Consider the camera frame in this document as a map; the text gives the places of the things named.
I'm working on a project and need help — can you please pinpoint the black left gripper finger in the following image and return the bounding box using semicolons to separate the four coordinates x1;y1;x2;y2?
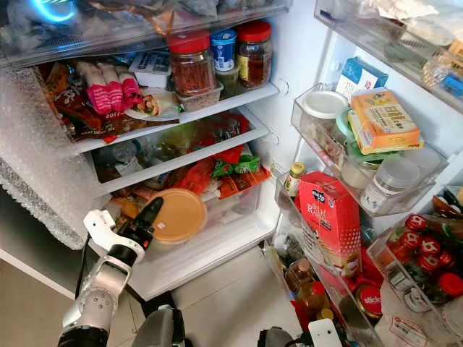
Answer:
142;198;166;231
135;197;161;226

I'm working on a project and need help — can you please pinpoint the orange plastic bowl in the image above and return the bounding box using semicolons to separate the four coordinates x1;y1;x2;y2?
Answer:
152;187;209;245

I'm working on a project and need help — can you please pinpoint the glass fridge shelf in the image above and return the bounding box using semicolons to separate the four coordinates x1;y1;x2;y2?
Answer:
68;80;280;157
93;126;270;196

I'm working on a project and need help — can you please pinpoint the clear fridge door bin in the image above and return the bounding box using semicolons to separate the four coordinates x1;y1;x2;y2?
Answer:
291;83;451;218
314;0;463;113
260;173;391;347

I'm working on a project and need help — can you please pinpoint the clear crisper drawer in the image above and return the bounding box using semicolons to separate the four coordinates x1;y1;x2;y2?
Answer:
105;168;272;248

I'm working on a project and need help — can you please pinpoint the red plastic bag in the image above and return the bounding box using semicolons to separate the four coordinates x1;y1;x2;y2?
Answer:
183;111;251;193

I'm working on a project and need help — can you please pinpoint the green snack pack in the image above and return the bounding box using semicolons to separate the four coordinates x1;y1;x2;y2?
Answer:
211;153;262;180

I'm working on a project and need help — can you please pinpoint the grey left robot leg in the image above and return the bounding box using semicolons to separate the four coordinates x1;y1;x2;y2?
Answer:
131;304;186;347

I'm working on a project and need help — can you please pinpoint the grey robot leg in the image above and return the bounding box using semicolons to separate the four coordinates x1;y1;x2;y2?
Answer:
131;304;186;347
256;326;294;347

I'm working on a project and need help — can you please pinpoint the white plate with wrap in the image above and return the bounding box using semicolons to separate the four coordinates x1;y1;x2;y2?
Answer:
124;87;182;123

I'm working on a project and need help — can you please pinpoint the clear bubble wrap sheet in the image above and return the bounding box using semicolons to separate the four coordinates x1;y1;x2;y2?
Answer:
0;68;89;251

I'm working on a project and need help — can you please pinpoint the pink snack pack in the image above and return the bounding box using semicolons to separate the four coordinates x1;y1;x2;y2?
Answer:
120;67;144;109
106;64;127;113
77;61;114;118

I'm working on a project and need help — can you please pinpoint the clear food container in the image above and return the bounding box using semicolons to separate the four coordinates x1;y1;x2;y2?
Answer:
177;82;224;113

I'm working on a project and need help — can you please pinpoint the dark brown snack bag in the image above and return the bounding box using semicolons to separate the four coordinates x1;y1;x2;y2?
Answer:
46;61;91;140

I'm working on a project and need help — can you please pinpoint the white plastic box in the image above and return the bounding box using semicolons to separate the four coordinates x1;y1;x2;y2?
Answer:
128;51;174;90

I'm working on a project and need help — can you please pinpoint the small yellow cap bottle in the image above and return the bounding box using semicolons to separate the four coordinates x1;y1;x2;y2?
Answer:
284;161;307;198

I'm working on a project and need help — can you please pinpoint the red lid spice jar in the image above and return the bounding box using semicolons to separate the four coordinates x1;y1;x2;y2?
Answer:
167;30;215;98

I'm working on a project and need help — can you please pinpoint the brown oil bottle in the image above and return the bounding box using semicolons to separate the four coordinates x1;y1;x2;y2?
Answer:
285;258;316;294

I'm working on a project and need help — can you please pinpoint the grey right robot leg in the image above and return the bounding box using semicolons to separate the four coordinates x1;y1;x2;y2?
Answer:
256;326;294;347

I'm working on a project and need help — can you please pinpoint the red cardboard carton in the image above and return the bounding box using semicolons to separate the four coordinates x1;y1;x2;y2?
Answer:
294;171;363;280

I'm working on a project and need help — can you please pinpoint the blue lid cup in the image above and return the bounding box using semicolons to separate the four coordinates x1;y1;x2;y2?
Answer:
209;28;238;72

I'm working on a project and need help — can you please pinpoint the red cap oil bottle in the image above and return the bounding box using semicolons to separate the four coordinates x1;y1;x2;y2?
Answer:
296;280;334;320

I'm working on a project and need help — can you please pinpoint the red lid dark jar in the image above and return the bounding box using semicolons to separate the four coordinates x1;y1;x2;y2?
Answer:
234;20;274;90

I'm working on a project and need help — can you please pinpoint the white lid tub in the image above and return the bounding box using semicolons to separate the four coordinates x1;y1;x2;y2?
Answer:
301;90;350;135

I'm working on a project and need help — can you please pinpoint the grey lid clear jar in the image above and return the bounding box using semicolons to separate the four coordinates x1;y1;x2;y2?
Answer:
360;156;422;215

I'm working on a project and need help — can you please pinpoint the orange and yellow box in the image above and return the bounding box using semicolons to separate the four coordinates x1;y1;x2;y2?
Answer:
347;87;425;155

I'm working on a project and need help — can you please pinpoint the blue and white box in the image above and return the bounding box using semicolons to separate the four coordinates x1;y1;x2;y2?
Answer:
336;56;391;99

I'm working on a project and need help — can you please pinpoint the clear bin of red-cap bottles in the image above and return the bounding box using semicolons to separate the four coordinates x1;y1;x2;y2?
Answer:
368;189;463;340

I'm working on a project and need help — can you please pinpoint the white label sticker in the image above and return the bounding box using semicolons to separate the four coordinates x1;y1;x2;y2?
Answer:
388;314;432;347

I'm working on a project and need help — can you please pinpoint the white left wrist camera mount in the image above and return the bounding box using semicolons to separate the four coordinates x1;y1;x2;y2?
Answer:
82;209;128;255

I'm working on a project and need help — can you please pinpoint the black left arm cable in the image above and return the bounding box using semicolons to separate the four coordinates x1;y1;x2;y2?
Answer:
78;234;93;299

